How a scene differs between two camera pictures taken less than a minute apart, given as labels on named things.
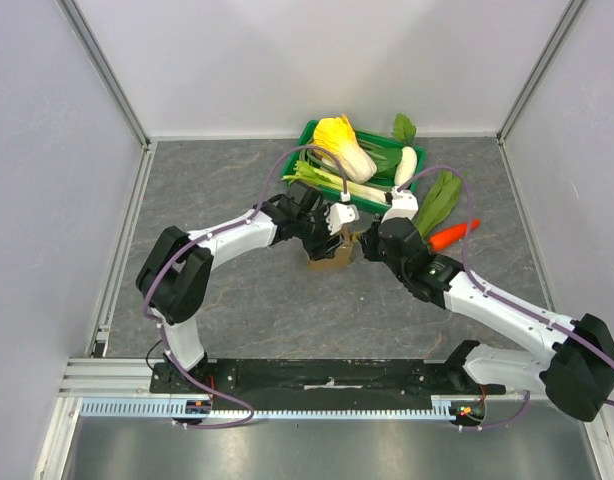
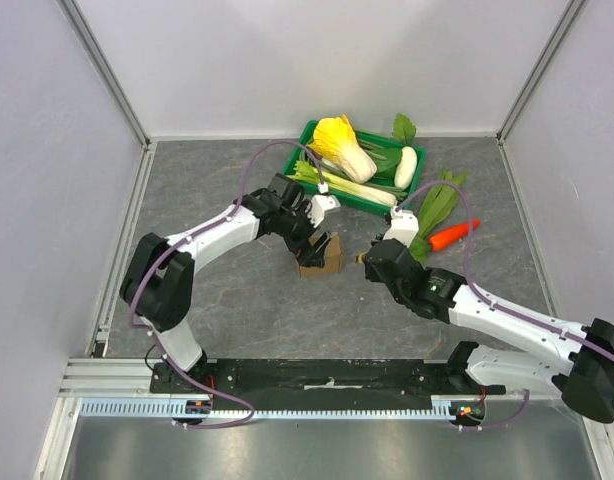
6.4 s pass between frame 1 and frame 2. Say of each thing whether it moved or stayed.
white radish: stayed
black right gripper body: moved
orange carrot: stayed
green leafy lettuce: stayed
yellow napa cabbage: stayed
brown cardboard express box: moved
